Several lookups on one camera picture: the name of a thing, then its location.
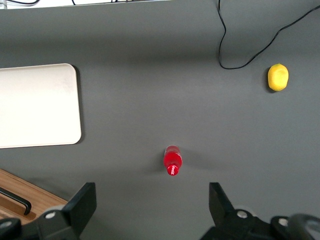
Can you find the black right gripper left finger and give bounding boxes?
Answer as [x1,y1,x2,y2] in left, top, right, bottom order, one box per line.
[37,182,97,240]

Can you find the yellow lemon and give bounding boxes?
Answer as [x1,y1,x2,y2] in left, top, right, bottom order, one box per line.
[267,63,290,92]

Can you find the thin black table cable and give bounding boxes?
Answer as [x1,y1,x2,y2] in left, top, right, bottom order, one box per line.
[217,0,320,70]

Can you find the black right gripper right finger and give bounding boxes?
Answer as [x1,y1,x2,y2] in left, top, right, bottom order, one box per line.
[199,182,272,240]

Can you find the wooden drawer cabinet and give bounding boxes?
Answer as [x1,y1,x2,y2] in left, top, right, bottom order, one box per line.
[0,168,69,226]

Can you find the wooden drawer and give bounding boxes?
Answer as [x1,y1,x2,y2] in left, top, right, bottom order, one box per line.
[0,168,69,218]

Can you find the beige plastic tray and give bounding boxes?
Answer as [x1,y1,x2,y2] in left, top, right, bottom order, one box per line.
[0,62,83,150]

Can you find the black metal drawer handle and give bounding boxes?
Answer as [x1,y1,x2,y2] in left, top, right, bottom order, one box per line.
[0,186,33,216]

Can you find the black floor cable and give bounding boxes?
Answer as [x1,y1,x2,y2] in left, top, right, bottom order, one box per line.
[4,0,41,7]

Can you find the small red bottle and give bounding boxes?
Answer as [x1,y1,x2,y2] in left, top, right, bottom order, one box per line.
[162,144,183,177]

